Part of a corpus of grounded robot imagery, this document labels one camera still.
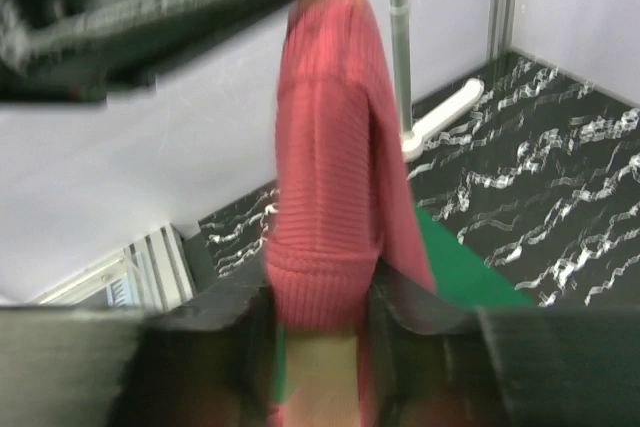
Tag silver white clothes rack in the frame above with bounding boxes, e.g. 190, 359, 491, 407
389, 0, 490, 162

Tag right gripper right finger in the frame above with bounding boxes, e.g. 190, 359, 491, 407
368, 264, 639, 426

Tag aluminium frame post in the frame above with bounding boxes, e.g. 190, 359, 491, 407
487, 0, 521, 63

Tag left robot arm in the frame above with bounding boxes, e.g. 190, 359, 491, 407
1, 0, 291, 104

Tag beige wooden clothes hanger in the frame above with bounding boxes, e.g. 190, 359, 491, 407
284, 0, 369, 427

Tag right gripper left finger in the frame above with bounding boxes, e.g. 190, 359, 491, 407
1, 285, 275, 426

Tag maroon tank top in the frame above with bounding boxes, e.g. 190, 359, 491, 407
263, 0, 437, 427

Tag green binder folder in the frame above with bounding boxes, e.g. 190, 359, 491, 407
269, 206, 536, 408

